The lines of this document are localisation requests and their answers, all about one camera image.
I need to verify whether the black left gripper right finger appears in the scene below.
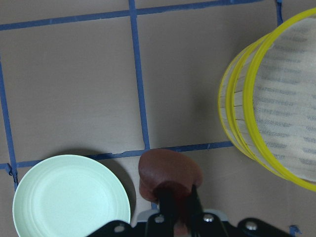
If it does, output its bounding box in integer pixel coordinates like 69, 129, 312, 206
190, 185, 203, 217

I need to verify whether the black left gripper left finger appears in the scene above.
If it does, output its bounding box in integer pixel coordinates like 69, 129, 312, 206
158, 191, 176, 222

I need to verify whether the brown bun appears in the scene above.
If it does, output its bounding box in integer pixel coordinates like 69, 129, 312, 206
138, 149, 203, 236

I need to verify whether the yellow bamboo steamer layer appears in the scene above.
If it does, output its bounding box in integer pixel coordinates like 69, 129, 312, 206
218, 38, 264, 161
233, 8, 316, 191

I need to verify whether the light green plate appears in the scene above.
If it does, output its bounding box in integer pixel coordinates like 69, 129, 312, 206
12, 155, 131, 237

